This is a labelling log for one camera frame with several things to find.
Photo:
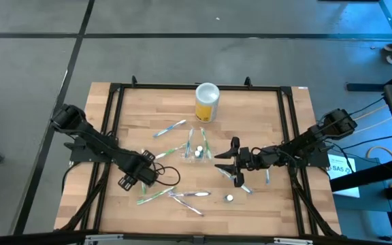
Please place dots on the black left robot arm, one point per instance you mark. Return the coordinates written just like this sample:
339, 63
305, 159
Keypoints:
94, 139

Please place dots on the black metal beam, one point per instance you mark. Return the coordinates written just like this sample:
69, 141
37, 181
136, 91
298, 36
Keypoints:
369, 173

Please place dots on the silver corner bracket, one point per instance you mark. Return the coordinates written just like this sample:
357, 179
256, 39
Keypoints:
293, 241
104, 237

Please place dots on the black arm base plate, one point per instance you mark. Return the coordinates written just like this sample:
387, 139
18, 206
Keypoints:
320, 160
75, 154

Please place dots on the teal mouthwash bottle white cap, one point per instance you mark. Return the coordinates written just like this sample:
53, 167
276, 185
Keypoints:
197, 154
199, 148
229, 197

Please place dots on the clear acrylic organizer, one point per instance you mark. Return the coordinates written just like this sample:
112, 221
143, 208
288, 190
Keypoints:
191, 160

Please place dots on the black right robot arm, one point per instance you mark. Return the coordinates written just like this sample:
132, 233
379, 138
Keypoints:
305, 141

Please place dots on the black aluminium table frame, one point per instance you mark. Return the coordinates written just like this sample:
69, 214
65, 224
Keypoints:
155, 86

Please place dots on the white SA5 sign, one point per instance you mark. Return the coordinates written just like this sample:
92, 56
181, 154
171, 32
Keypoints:
342, 177

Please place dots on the black floor bar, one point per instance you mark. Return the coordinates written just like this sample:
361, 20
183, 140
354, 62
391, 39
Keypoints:
366, 87

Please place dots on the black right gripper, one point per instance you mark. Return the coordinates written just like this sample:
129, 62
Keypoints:
250, 158

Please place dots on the yellow canister with white lid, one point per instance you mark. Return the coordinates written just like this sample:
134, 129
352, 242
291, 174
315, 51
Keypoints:
207, 109

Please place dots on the white table label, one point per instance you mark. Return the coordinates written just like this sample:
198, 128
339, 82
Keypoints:
303, 88

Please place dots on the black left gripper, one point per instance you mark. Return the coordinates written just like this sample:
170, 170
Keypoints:
141, 171

